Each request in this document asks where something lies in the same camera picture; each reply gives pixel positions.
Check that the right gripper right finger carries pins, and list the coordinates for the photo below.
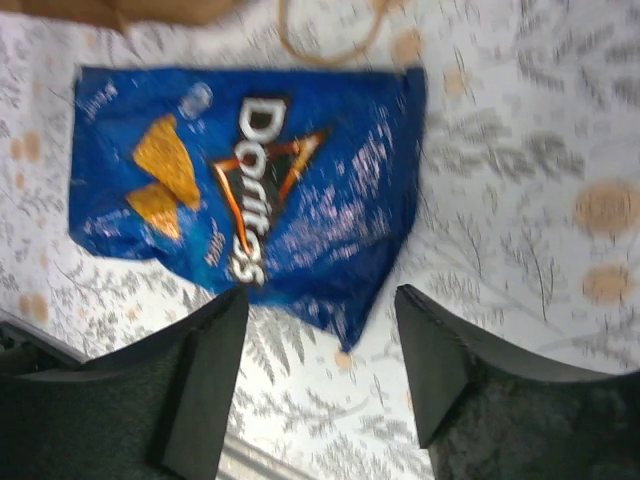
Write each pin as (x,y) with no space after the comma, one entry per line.
(485,408)

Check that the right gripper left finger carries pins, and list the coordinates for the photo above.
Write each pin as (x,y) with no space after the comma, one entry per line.
(125,395)

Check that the blue Doritos chip bag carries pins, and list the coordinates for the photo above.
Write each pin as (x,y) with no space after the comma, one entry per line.
(302,185)

